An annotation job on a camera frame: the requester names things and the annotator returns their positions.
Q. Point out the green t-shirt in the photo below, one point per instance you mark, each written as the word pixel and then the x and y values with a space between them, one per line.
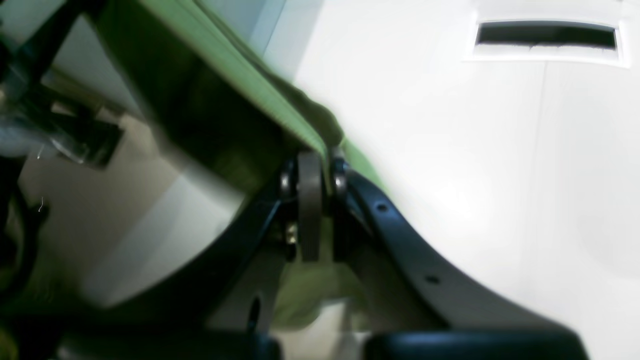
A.
pixel 216 101

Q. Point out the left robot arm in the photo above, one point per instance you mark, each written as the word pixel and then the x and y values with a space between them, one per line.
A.
pixel 37 118

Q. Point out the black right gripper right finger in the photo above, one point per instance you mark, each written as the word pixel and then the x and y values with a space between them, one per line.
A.
pixel 422 307

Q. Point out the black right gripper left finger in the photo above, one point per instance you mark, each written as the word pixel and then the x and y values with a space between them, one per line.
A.
pixel 220 305

